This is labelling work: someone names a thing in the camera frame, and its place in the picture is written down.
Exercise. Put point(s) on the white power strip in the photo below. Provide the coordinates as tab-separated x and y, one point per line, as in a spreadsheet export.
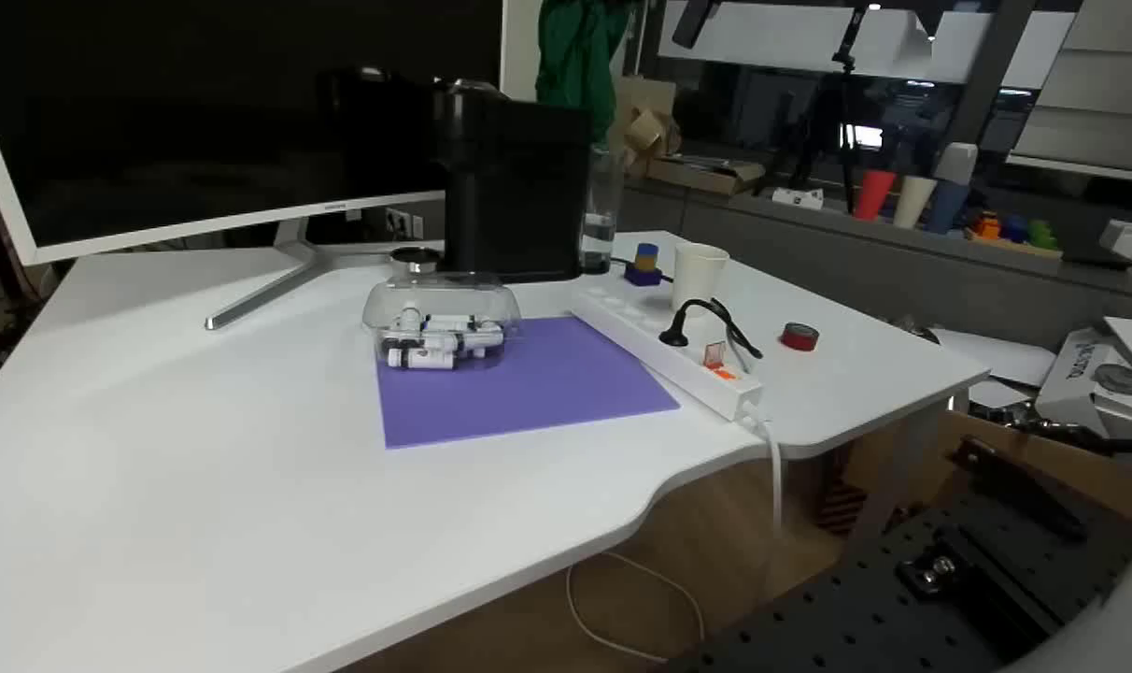
645	334

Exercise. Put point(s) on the purple mat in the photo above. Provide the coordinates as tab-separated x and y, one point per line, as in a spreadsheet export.
540	391

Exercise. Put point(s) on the white small packet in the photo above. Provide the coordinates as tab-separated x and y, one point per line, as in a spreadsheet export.
406	348
478	338

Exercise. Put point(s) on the small blue stacked toy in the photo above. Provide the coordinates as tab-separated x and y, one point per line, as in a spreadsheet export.
645	266

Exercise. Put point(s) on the clear glass bowl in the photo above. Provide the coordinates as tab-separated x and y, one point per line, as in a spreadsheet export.
437	297

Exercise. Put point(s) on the clear plastic water tank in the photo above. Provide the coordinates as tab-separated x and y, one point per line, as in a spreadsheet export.
604	200

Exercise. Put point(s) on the white paper cup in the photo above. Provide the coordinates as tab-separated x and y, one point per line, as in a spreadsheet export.
700	274

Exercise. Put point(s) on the black coffee machine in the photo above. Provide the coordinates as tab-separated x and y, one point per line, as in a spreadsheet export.
514	187

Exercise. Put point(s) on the beige cardboard box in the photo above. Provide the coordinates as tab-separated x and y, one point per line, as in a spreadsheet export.
647	124

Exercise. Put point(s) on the red tape roll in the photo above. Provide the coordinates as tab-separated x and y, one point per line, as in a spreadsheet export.
802	334

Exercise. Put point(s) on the silver monitor stand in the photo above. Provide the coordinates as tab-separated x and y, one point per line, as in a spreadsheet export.
293	258

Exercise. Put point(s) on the green cloth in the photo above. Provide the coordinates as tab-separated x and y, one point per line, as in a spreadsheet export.
580	50

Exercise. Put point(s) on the red cup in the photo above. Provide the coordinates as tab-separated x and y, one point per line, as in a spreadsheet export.
874	195

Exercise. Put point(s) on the black tripod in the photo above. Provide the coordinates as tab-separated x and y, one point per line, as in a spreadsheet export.
844	100

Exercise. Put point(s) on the cream cup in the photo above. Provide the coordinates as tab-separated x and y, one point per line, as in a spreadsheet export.
913	203

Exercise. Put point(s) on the blue cup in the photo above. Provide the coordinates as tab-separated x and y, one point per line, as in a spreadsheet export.
945	212

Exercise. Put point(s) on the white framed computer monitor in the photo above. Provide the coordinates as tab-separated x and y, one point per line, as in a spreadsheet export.
215	124

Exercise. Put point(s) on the grey cup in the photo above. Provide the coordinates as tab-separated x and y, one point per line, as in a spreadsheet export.
959	162

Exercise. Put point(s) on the small orange toy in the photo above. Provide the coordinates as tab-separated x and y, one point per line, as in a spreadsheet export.
989	231

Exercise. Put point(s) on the small dark blue toy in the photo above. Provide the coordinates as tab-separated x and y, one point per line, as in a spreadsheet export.
1014	231

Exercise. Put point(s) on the small green toy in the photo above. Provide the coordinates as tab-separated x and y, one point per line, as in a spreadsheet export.
1042	232

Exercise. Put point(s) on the white grey device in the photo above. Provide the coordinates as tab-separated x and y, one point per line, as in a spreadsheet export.
1091	377

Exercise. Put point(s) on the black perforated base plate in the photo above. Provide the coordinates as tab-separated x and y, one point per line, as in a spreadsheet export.
885	600

